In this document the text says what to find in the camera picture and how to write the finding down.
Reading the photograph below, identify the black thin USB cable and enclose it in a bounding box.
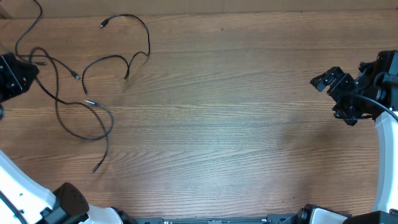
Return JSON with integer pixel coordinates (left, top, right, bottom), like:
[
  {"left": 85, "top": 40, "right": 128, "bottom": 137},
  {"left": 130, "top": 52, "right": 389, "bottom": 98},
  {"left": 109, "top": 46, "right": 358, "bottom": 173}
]
[{"left": 81, "top": 13, "right": 151, "bottom": 96}]

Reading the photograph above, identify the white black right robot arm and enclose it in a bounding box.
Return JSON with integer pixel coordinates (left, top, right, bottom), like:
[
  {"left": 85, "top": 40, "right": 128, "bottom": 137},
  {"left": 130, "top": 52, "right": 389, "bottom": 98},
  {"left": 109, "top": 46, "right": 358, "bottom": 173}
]
[{"left": 287, "top": 50, "right": 397, "bottom": 223}]

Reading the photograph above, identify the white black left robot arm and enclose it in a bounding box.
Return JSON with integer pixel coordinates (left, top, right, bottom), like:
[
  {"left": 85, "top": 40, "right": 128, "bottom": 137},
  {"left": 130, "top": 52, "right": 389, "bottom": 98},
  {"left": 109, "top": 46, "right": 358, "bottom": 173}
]
[{"left": 1, "top": 53, "right": 135, "bottom": 224}]

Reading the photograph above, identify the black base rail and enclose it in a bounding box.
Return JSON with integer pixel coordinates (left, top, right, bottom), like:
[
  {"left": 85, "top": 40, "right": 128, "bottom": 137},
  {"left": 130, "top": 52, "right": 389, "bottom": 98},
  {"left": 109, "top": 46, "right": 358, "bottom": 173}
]
[{"left": 133, "top": 214, "right": 297, "bottom": 224}]

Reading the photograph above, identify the black braided cable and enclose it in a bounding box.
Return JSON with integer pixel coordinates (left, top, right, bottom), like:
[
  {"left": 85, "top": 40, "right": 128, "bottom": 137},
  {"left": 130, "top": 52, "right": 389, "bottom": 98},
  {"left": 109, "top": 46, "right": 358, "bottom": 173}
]
[{"left": 28, "top": 46, "right": 114, "bottom": 174}]

